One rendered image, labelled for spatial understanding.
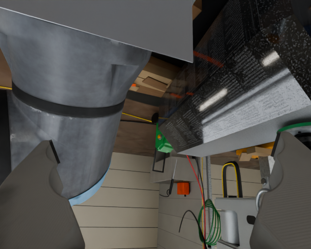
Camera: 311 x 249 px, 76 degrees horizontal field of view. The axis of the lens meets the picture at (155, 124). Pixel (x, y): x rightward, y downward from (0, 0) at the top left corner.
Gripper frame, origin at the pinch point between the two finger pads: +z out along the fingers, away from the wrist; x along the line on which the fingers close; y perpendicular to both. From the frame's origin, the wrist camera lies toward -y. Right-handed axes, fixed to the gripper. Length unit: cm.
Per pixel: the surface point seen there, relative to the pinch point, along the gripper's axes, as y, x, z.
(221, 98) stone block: 36, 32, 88
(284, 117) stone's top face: 39, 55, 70
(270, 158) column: 117, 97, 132
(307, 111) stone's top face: 34, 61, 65
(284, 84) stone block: 23, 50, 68
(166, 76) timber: 48, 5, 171
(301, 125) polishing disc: 41, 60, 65
